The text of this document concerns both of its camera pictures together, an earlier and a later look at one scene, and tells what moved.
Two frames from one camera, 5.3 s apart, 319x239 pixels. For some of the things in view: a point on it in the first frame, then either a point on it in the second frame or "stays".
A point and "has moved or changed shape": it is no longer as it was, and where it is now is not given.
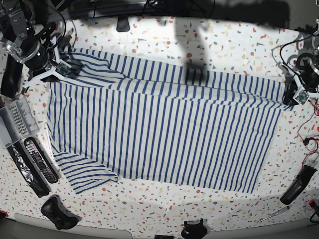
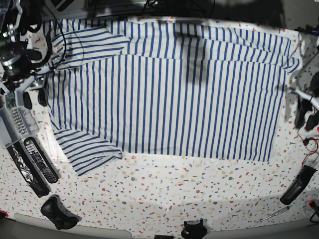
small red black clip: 312,203 stays
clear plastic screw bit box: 18,122 stays
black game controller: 62,217 stays
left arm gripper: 57,70 to 33,81
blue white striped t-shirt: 118,119 has moved or changed shape
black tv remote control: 48,169 stays
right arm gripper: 295,92 to 305,106
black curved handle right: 298,185 stays
